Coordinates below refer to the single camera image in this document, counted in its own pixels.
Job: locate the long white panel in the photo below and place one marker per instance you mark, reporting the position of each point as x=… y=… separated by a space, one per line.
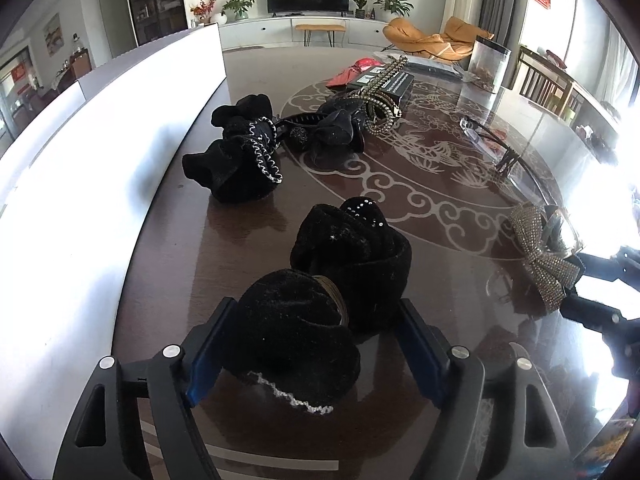
x=100 y=160

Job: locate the orange lounge chair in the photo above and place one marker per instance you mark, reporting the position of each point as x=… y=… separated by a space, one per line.
x=462 y=35
x=407 y=35

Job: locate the clear jar with black lid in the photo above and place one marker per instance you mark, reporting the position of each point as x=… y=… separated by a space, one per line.
x=487 y=65

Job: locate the black velvet bead-trim scrunchie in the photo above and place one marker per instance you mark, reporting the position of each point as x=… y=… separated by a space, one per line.
x=290 y=332

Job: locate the black box with white labels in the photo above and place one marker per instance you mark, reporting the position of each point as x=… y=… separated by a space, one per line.
x=400 y=85

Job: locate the eyeglasses with dark temples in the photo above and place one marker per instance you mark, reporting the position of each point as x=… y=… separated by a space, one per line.
x=492 y=137

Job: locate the small potted plant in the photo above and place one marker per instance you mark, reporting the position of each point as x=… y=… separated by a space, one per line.
x=360 y=7

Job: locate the wooden slat chair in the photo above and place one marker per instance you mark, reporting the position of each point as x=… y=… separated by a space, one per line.
x=545 y=80

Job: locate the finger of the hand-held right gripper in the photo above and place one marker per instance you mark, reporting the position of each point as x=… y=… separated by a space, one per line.
x=607 y=271
x=600 y=319

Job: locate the large leafy potted plant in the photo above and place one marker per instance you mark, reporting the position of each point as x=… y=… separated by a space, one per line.
x=392 y=4

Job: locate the red flowers in vase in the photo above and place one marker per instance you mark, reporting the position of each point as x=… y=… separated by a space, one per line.
x=204 y=10

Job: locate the red shiny wrapper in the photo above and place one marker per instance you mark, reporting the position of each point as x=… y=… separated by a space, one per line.
x=350 y=75

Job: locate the floral patterned cloth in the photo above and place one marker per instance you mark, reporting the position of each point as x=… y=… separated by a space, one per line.
x=607 y=442

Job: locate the black velvet rhinestone-dotted scrunchie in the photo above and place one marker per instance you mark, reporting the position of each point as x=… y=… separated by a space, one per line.
x=350 y=270

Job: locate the dark glass display cabinet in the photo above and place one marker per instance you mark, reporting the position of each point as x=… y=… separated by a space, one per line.
x=155 y=0

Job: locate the white television cabinet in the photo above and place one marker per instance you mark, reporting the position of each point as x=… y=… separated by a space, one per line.
x=260 y=32

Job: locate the grey curtain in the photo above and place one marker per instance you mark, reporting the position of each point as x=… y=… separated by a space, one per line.
x=500 y=0

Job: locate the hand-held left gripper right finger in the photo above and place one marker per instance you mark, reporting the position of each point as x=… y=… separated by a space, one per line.
x=422 y=355

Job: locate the bushy green potted plant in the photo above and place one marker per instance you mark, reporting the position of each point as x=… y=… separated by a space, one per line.
x=239 y=5

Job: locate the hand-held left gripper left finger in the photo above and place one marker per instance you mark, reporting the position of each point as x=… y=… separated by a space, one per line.
x=205 y=355

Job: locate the framed wall painting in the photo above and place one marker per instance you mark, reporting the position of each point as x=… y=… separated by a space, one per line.
x=52 y=34

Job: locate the rhinestone bow hair clip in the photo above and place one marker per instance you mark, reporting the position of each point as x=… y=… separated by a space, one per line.
x=542 y=260

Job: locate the wooden sideboard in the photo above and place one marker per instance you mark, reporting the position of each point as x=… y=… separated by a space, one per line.
x=80 y=67

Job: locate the white round vase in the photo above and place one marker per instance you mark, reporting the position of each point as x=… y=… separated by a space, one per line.
x=219 y=18

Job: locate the black flower hair clip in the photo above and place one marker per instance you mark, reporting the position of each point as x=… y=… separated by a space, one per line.
x=335 y=127

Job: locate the dark patterned wooden desktop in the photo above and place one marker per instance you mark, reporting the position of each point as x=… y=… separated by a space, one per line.
x=240 y=240

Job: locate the flat black white package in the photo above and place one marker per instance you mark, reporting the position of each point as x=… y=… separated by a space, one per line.
x=440 y=66

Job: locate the wooden bench with metal legs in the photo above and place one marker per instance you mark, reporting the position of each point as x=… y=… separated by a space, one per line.
x=320 y=27

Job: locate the gold hair claw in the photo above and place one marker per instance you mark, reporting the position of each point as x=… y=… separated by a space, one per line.
x=382 y=105

